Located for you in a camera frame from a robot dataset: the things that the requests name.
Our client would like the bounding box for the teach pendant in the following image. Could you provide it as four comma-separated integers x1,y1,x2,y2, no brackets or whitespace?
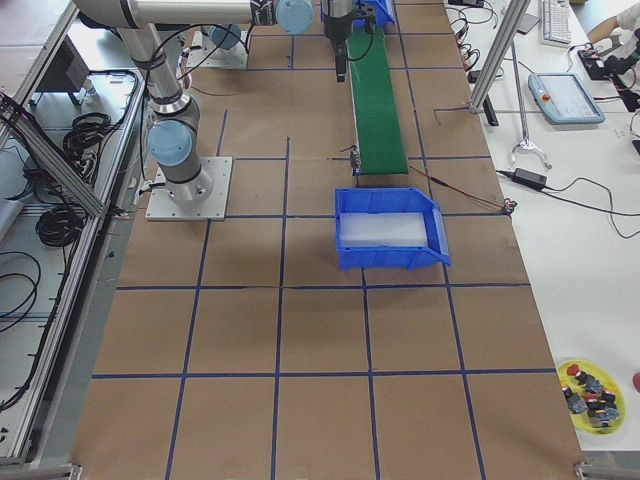
527,73,606,125

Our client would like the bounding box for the green conveyor belt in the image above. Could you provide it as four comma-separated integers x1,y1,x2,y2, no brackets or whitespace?
348,28,408,175

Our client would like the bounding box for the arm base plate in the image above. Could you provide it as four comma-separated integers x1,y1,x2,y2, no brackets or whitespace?
145,157,233,221
186,24,248,70

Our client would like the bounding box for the white foam pad right bin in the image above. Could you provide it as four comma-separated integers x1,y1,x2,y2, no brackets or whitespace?
338,212,428,248

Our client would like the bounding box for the aluminium profile post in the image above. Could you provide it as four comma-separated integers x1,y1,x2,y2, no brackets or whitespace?
469,0,530,113

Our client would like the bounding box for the blue bin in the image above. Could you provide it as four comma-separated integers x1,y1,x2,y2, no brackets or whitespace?
335,188,451,270
354,0,396,28

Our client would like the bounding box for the yellow plate of buttons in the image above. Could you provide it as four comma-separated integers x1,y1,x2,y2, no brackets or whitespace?
556,359,626,435

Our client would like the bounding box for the black power adapter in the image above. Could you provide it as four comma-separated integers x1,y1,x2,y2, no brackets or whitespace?
512,168,547,191

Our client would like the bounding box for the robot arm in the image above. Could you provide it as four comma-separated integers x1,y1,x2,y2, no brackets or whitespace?
76,1,315,202

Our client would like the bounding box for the blue left bin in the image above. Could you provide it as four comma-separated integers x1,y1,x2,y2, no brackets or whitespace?
354,0,396,28

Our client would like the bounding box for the blue right bin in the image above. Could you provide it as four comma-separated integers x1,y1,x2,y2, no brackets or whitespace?
335,188,451,270

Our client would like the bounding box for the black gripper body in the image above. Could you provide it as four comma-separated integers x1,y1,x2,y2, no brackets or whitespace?
321,0,355,47

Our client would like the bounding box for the red conveyor wire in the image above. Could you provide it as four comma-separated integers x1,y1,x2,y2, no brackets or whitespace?
409,167,516,214

